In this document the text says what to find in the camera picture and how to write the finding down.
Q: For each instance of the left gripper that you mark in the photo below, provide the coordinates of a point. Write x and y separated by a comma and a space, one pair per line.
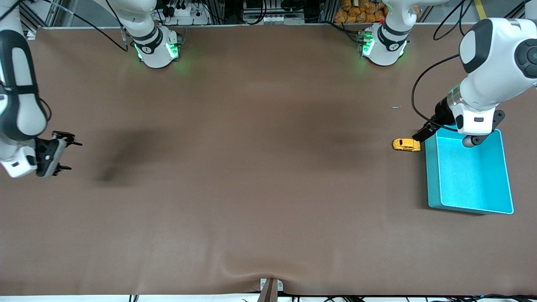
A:
440, 111

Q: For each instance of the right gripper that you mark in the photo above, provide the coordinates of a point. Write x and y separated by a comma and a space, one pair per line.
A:
69, 138

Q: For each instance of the yellow beetle toy car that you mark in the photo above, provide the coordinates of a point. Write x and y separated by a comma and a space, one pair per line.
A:
406, 144

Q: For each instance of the teal plastic bin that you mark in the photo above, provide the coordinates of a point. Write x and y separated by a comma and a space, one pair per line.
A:
470, 180

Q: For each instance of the orange packets pile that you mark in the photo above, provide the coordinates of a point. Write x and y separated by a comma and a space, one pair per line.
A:
361, 10

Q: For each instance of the brown table mat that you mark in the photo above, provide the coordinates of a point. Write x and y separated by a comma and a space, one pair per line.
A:
268, 209

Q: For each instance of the white power strip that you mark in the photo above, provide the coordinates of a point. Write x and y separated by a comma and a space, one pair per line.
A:
184, 10

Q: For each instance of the white terminal block unit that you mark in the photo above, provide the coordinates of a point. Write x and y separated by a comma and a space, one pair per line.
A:
272, 19

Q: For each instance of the aluminium frame post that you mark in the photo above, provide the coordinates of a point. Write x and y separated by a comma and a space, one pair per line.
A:
32, 35

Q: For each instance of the metal clamp bracket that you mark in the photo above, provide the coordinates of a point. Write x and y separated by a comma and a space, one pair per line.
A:
271, 289

